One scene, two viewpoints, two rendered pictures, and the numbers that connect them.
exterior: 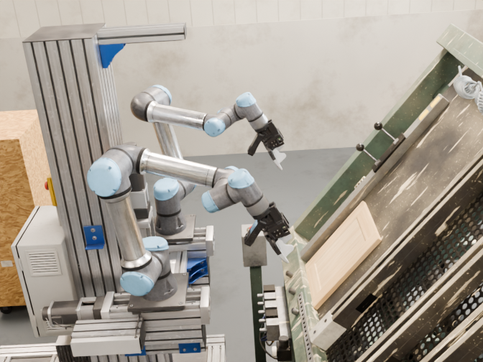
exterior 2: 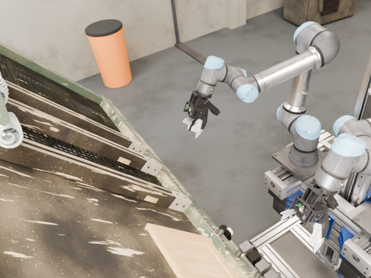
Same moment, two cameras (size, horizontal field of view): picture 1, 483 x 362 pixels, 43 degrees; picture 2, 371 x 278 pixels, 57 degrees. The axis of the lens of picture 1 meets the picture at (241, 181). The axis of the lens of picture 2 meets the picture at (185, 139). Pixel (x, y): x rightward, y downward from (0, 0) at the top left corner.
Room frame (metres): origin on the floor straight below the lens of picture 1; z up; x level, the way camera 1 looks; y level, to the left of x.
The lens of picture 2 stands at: (2.84, -0.71, 2.30)
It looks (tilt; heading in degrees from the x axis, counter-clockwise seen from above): 40 degrees down; 153
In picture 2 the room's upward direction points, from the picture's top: 8 degrees counter-clockwise
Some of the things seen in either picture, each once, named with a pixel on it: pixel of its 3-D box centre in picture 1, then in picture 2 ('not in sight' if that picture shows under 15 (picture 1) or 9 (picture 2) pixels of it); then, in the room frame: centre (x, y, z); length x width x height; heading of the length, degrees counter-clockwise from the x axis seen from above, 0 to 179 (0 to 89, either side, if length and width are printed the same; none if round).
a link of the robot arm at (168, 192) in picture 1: (167, 195); not in sight; (2.52, 0.34, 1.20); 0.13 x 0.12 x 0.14; 153
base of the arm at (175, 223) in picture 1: (169, 217); not in sight; (2.51, 0.35, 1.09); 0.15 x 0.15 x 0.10
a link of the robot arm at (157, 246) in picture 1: (153, 255); (306, 132); (2.01, 0.36, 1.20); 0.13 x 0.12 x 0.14; 165
